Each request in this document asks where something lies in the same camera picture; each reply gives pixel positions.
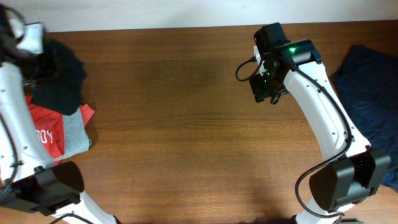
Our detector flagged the red printed t-shirt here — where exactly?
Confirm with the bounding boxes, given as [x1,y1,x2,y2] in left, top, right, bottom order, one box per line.
[25,96,95,165]

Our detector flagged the black t-shirt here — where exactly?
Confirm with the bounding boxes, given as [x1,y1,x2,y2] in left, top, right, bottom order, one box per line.
[27,39,86,116]

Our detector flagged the navy blue t-shirt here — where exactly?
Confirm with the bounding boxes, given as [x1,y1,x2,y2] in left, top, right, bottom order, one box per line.
[332,45,397,190]

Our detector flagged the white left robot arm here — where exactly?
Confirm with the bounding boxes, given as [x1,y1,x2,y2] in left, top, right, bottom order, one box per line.
[1,5,118,223]

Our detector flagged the grey folded t-shirt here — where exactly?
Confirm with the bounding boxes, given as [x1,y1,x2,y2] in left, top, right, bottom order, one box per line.
[55,108,91,161]

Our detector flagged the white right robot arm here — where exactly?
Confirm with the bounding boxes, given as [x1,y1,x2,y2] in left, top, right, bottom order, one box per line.
[249,23,391,223]

